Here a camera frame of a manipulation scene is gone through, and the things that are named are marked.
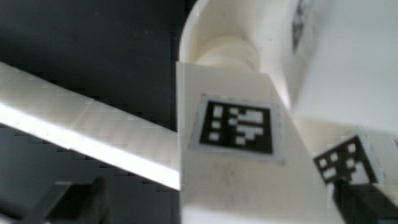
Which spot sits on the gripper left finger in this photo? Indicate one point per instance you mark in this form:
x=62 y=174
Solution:
x=71 y=205

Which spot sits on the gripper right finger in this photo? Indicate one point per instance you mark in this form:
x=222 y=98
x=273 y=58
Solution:
x=364 y=206

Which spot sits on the white stool leg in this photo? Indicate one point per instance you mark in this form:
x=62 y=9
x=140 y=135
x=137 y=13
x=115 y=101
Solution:
x=348 y=51
x=353 y=152
x=249 y=180

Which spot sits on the white round stool seat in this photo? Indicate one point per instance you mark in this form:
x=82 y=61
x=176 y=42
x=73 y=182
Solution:
x=241 y=35

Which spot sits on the white front fence bar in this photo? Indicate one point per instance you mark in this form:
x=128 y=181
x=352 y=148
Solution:
x=89 y=127

